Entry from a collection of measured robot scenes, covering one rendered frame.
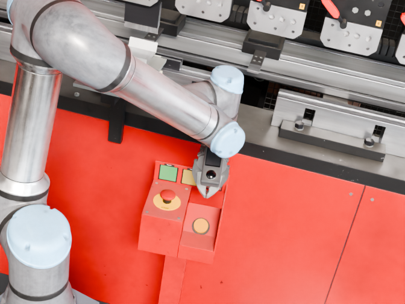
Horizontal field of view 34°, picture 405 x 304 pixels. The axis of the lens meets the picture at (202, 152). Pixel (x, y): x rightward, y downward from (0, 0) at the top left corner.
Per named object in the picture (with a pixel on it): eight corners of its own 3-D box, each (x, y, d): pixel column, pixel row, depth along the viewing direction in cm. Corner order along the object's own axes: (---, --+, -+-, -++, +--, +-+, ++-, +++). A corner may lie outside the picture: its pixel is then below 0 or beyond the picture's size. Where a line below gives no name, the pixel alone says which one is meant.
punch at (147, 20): (123, 28, 191) (126, -4, 186) (125, 25, 193) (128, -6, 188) (156, 35, 190) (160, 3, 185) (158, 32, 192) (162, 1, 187)
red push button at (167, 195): (157, 206, 171) (159, 195, 169) (160, 197, 175) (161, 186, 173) (172, 209, 171) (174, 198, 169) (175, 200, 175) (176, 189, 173)
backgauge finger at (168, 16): (125, 46, 199) (126, 31, 196) (150, 17, 220) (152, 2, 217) (163, 55, 197) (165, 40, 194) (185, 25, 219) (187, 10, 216)
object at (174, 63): (114, 55, 196) (114, 46, 194) (117, 51, 198) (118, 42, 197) (179, 71, 194) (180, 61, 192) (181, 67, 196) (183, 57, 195)
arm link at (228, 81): (202, 66, 148) (234, 60, 152) (196, 107, 155) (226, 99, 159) (220, 84, 143) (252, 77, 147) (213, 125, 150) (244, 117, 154)
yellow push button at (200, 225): (192, 233, 176) (192, 230, 174) (194, 219, 178) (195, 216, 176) (206, 235, 176) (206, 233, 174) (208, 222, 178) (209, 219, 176)
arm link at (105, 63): (85, 15, 100) (261, 129, 136) (58, -12, 108) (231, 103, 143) (42, 76, 102) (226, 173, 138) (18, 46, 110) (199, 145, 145)
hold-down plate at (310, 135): (278, 137, 189) (280, 128, 188) (280, 128, 194) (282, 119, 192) (383, 162, 186) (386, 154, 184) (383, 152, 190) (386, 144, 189)
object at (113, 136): (96, 157, 186) (100, 88, 174) (114, 131, 198) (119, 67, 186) (109, 160, 185) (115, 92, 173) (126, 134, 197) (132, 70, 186)
